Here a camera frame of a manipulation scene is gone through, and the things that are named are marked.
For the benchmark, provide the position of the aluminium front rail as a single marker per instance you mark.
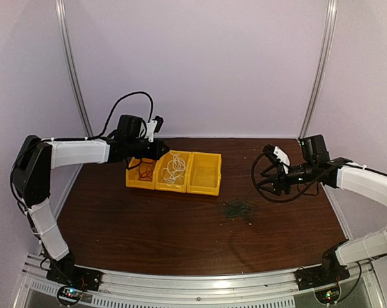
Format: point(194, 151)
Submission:
point(270, 289)

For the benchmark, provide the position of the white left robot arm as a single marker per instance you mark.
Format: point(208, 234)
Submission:
point(31, 173)

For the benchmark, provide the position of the aluminium frame post left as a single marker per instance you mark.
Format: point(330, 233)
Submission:
point(71, 67)

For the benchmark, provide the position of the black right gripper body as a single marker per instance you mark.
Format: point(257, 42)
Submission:
point(282, 181)

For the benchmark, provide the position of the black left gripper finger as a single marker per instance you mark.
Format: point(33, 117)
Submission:
point(161, 145)
point(160, 152)

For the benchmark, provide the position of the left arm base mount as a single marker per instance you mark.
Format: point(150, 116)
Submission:
point(74, 280)

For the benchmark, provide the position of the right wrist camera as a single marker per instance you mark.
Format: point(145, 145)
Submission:
point(277, 157)

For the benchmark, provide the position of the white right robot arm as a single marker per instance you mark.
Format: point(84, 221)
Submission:
point(338, 173)

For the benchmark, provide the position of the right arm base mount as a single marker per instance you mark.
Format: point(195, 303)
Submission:
point(330, 271)

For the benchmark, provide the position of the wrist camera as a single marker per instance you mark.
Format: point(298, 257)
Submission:
point(277, 157)
point(153, 127)

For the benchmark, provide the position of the yellow bin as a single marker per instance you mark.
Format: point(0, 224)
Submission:
point(204, 174)
point(172, 171)
point(141, 174)

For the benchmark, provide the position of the yellow bin left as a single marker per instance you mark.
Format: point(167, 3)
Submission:
point(141, 174)

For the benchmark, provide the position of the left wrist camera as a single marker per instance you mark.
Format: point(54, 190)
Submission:
point(153, 127)

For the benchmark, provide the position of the yellow bin right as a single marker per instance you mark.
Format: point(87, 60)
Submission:
point(204, 174)

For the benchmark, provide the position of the yellow bin middle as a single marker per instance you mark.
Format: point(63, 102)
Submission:
point(172, 171)

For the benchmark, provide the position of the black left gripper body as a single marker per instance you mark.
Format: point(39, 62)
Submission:
point(135, 151)

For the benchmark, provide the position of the aluminium frame post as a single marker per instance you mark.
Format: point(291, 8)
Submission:
point(71, 67)
point(327, 39)

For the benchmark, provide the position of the aluminium frame post right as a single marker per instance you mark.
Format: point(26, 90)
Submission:
point(327, 39)

